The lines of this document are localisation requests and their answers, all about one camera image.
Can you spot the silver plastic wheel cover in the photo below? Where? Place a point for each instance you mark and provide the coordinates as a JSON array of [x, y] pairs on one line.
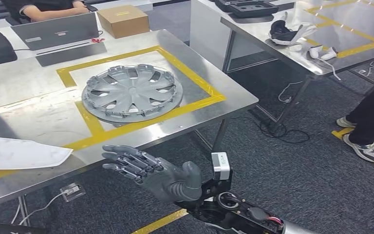
[[132, 90]]

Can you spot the white handheld controller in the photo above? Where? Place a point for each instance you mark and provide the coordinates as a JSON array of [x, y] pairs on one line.
[[315, 51], [330, 55]]

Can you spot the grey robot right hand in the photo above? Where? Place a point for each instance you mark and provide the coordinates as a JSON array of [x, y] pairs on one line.
[[174, 184]]

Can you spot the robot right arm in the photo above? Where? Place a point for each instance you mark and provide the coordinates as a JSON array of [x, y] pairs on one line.
[[245, 216]]

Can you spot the stainless steel workbench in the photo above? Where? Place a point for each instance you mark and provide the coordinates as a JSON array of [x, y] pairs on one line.
[[38, 122]]

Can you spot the black foam tray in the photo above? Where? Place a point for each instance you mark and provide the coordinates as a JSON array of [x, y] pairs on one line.
[[245, 9]]

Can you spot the metal floor socket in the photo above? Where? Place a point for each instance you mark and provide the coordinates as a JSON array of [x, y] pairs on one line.
[[72, 192], [288, 100]]

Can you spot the yellow tape grid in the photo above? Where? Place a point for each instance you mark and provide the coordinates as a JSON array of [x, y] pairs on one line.
[[361, 46]]

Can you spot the white flat plastic part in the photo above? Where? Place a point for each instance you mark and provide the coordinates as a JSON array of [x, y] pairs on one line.
[[19, 155]]

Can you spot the person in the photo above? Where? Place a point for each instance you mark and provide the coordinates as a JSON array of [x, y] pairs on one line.
[[367, 116], [45, 3]]

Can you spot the grey laptop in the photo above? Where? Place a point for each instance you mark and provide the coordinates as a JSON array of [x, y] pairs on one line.
[[58, 30]]

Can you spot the person's bare forearm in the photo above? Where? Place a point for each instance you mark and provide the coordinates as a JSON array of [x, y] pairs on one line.
[[58, 11]]

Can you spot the black and white object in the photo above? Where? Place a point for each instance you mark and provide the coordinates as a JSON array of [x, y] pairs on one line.
[[280, 32]]

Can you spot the stainless steel side table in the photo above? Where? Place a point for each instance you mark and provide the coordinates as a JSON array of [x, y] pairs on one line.
[[248, 27]]

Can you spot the brown cardboard box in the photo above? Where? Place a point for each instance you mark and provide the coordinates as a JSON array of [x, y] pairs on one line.
[[124, 22]]

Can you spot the small red ribbon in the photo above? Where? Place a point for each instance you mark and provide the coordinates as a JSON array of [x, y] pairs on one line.
[[97, 40]]

